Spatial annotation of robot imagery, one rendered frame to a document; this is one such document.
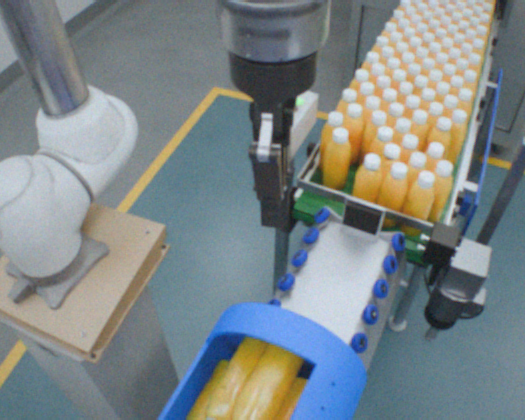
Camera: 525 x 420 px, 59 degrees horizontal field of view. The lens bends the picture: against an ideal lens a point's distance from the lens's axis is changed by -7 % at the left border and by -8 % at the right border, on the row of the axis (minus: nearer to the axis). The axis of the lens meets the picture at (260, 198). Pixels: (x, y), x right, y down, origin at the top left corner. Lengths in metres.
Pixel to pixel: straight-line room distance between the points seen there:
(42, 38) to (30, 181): 0.25
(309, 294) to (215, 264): 1.23
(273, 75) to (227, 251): 2.04
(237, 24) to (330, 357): 0.55
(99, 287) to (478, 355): 1.69
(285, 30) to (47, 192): 0.66
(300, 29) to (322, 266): 0.91
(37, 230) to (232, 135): 2.18
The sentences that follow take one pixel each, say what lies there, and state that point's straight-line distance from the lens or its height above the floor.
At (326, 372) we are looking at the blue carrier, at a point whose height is 1.21.
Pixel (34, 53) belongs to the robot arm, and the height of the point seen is 1.51.
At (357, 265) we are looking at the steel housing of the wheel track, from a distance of 1.24.
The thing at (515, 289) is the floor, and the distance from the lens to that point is 2.57.
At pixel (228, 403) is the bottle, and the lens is 0.84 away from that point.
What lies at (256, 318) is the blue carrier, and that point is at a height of 1.22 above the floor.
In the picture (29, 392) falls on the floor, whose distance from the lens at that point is 2.25.
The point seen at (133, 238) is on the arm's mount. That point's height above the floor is 1.08.
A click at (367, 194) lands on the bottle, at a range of 1.30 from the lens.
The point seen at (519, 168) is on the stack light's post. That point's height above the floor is 1.02.
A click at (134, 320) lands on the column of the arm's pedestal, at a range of 1.25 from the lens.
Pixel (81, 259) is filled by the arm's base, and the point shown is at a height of 1.10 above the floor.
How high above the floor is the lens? 1.92
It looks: 47 degrees down
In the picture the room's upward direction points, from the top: straight up
